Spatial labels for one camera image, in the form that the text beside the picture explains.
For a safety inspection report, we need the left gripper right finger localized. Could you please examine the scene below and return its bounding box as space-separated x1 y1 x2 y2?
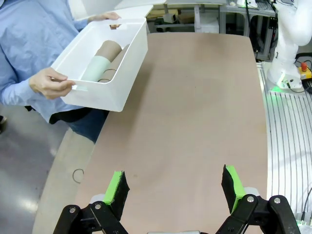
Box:
215 164 302 234

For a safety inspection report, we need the thin dark ring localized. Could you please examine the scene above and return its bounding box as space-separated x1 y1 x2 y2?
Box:
72 168 85 183

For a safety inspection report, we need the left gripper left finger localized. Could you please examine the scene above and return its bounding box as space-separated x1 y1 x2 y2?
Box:
52 170 131 234

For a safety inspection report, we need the person's right forearm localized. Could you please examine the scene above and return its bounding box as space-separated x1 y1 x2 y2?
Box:
0 65 35 105

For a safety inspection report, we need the person's left hand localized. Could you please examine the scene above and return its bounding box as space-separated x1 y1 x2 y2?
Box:
88 12 122 24

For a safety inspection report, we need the yellow emergency stop button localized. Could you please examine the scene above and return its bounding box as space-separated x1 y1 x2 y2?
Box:
298 62 312 80

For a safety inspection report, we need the white desk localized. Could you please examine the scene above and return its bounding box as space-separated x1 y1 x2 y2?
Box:
146 0 227 34

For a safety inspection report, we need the person's right hand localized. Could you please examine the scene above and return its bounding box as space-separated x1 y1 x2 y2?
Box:
29 67 76 100

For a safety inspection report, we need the grey box device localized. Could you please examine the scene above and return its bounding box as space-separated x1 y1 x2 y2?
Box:
162 13 178 23

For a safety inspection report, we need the white plastic basket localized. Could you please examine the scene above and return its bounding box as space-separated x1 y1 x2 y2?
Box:
50 18 149 113

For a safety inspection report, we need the person in light blue shirt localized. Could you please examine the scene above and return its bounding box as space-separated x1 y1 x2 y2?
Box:
0 0 109 144

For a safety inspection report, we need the pale green cup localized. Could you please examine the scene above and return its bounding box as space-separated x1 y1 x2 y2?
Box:
80 55 112 82

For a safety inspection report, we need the black cable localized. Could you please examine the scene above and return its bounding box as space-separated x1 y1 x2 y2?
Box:
301 180 312 220

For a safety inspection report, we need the person's left forearm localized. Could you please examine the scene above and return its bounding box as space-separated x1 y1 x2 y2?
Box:
70 19 95 34

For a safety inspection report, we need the aluminium slotted base plate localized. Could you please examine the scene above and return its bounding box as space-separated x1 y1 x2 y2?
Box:
255 60 312 220

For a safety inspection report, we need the aluminium frame table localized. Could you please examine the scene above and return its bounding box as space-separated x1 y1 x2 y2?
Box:
219 4 280 60

